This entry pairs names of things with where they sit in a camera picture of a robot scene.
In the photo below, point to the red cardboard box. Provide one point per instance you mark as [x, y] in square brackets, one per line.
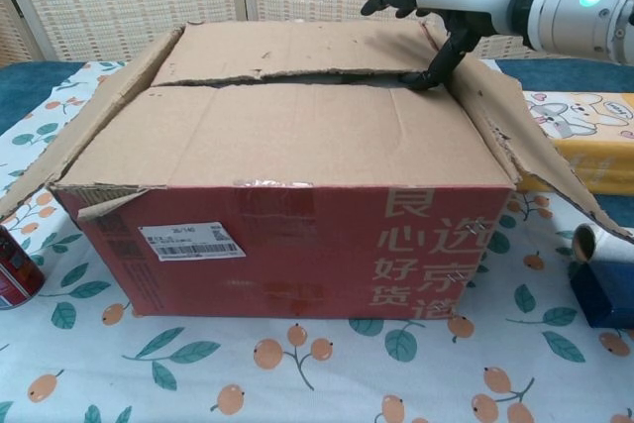
[297, 145]

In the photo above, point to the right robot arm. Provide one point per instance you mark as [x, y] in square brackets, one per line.
[579, 12]

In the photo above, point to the blue rectangular box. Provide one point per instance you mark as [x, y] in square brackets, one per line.
[609, 294]

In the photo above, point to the orange cartoon tissue pack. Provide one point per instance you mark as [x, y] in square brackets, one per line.
[594, 145]

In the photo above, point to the floral tablecloth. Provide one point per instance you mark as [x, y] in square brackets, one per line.
[198, 368]

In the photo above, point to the red drink can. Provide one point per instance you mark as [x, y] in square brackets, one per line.
[17, 269]

